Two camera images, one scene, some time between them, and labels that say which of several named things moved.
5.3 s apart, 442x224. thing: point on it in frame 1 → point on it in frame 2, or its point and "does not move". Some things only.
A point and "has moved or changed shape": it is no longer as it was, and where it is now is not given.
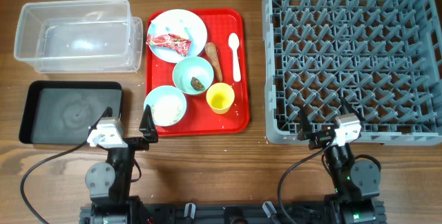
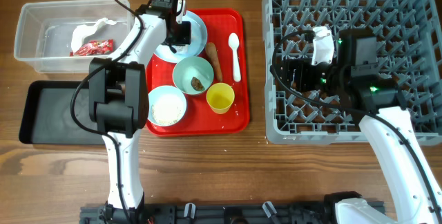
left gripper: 140,144 → 185,30
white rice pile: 167,110 does not move
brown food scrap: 196,84 does not move
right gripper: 305,133 → 302,66
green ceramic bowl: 193,75 does not move
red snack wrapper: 179,44 has moved or changed shape
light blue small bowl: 168,104 does not move
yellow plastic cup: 219,96 does not move
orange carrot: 211,50 does not move
